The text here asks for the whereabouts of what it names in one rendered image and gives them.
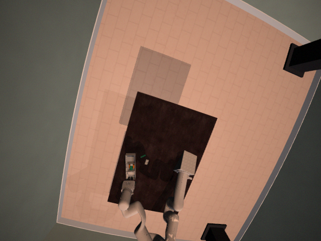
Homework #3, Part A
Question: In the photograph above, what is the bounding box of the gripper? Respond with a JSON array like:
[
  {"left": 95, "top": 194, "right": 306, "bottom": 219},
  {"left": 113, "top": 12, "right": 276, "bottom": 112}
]
[{"left": 121, "top": 176, "right": 136, "bottom": 192}]

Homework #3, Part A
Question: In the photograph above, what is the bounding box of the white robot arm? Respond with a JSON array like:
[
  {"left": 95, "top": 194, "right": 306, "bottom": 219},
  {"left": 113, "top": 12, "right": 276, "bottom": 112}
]
[{"left": 118, "top": 170, "right": 192, "bottom": 241}]

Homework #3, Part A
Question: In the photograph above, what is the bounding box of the peach open-top bin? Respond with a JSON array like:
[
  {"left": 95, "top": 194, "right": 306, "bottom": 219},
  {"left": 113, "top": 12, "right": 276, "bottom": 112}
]
[{"left": 125, "top": 153, "right": 135, "bottom": 179}]

